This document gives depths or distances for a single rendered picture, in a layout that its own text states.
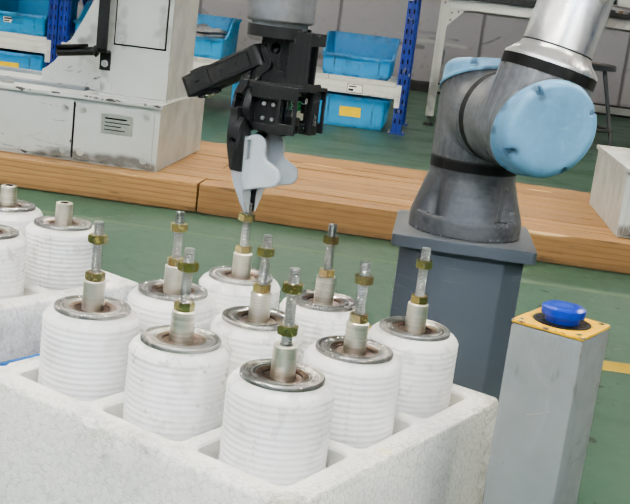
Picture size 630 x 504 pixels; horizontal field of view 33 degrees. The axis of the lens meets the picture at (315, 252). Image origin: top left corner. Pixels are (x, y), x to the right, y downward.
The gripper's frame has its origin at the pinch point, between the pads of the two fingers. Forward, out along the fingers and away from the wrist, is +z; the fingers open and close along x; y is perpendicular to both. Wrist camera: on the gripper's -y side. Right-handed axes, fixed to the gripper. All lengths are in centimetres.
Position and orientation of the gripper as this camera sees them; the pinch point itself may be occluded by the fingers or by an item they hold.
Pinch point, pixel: (244, 199)
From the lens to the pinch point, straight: 124.3
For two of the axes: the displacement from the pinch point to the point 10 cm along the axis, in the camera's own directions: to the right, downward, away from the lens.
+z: -1.2, 9.7, 2.2
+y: 8.8, 2.1, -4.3
